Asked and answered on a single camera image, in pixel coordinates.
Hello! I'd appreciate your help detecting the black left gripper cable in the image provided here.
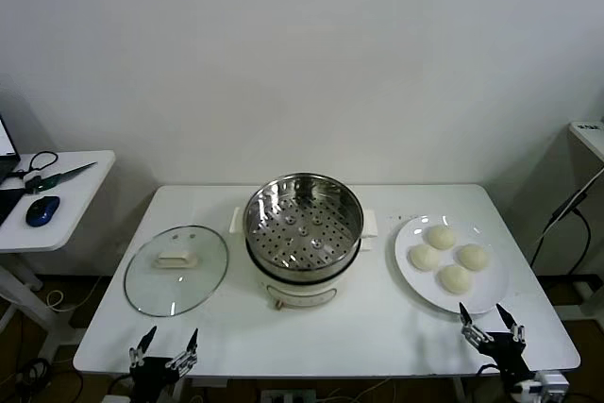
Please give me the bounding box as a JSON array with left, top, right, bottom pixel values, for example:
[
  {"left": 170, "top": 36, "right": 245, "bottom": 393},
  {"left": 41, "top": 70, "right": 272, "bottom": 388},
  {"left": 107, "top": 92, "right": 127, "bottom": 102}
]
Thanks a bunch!
[{"left": 110, "top": 372, "right": 136, "bottom": 403}]

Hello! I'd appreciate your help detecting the white power strip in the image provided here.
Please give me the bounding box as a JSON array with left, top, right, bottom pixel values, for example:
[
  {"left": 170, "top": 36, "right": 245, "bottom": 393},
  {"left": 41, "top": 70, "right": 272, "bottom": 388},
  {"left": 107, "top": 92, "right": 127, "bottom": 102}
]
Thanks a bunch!
[{"left": 260, "top": 388, "right": 317, "bottom": 403}]

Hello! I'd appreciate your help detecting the white floor cable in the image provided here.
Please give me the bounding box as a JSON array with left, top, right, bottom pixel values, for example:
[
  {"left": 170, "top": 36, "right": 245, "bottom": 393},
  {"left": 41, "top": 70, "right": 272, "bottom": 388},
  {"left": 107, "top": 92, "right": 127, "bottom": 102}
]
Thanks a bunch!
[{"left": 45, "top": 275, "right": 103, "bottom": 313}]

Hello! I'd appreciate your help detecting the black floor cable bundle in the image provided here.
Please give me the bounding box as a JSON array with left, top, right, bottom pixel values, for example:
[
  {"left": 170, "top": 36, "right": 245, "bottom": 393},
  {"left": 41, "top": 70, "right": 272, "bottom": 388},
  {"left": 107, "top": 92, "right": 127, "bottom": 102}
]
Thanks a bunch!
[{"left": 16, "top": 356, "right": 84, "bottom": 403}]

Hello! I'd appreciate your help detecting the round glass pot lid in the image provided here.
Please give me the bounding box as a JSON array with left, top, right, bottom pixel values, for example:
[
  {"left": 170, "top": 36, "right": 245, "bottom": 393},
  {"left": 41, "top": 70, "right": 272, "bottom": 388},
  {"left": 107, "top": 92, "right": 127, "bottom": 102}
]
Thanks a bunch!
[{"left": 123, "top": 225, "right": 231, "bottom": 318}]

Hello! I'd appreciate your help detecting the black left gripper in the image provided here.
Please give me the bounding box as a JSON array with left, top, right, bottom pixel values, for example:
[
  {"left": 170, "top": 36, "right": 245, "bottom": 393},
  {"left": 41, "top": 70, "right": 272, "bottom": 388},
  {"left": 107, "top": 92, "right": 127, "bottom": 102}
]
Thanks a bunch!
[{"left": 128, "top": 326, "right": 199, "bottom": 403}]

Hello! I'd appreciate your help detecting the large white table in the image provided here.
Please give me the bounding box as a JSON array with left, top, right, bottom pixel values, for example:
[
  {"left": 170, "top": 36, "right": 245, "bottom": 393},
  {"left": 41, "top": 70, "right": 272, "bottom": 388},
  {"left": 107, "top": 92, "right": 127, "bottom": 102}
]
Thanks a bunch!
[{"left": 73, "top": 183, "right": 582, "bottom": 403}]

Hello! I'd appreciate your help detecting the black wall cable with adapter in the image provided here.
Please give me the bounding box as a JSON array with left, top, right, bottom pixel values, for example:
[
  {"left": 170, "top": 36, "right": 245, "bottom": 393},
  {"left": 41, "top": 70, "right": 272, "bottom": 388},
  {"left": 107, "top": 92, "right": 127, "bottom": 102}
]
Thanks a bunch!
[{"left": 528, "top": 175, "right": 604, "bottom": 277}]

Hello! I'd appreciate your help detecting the blue computer mouse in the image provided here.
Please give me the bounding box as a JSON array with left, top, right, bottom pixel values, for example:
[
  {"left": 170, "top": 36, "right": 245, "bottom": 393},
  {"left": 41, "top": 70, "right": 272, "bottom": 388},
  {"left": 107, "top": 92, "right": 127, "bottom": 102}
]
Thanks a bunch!
[{"left": 25, "top": 194, "right": 61, "bottom": 227}]

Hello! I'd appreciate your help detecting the white round plate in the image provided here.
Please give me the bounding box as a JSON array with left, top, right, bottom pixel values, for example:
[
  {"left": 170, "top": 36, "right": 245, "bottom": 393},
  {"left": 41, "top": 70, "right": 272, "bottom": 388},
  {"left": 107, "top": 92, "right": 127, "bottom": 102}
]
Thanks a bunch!
[{"left": 394, "top": 214, "right": 512, "bottom": 315}]

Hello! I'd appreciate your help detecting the white steamed baozi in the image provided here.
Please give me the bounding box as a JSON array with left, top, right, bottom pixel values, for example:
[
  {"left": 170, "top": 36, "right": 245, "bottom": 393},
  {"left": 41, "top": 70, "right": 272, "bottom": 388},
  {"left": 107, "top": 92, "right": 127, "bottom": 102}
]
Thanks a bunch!
[
  {"left": 455, "top": 243, "right": 490, "bottom": 272},
  {"left": 437, "top": 264, "right": 475, "bottom": 294},
  {"left": 408, "top": 244, "right": 443, "bottom": 274},
  {"left": 427, "top": 225, "right": 458, "bottom": 251}
]

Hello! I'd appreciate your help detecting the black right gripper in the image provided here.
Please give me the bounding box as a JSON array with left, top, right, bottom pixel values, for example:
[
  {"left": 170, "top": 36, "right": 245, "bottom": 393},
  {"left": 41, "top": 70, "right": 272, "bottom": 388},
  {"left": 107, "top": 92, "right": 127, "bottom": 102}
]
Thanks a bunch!
[{"left": 458, "top": 301, "right": 532, "bottom": 383}]

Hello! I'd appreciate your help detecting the cream electric cooker base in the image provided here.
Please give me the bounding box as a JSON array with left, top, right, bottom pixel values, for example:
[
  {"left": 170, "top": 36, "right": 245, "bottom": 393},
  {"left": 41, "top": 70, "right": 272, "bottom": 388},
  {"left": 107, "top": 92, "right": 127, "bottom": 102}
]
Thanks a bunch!
[{"left": 228, "top": 206, "right": 379, "bottom": 312}]

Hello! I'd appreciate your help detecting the small white side table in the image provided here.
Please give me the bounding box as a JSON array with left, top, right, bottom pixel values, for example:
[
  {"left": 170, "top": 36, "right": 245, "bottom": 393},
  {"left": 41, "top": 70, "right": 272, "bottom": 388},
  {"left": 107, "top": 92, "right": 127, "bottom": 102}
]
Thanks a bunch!
[{"left": 0, "top": 149, "right": 117, "bottom": 361}]

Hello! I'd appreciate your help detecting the white desk with label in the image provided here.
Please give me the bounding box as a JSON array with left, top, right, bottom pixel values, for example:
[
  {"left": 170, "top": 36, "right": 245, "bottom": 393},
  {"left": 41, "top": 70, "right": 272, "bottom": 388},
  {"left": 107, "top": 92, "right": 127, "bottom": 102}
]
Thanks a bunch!
[{"left": 567, "top": 120, "right": 604, "bottom": 161}]

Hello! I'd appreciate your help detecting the black looped cable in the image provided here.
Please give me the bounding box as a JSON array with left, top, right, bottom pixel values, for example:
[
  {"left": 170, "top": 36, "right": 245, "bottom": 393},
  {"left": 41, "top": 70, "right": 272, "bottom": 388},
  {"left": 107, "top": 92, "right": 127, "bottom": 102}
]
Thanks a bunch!
[{"left": 0, "top": 150, "right": 60, "bottom": 186}]

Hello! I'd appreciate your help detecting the perforated steel steamer basket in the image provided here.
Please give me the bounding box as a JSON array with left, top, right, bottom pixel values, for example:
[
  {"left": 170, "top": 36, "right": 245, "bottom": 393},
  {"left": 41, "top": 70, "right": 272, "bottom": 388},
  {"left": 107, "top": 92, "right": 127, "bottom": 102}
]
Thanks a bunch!
[{"left": 243, "top": 172, "right": 365, "bottom": 281}]

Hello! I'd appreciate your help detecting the black laptop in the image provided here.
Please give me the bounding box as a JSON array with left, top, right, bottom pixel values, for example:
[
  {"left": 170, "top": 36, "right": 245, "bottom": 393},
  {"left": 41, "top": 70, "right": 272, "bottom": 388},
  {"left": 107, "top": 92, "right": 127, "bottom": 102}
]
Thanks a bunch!
[{"left": 0, "top": 113, "right": 27, "bottom": 227}]

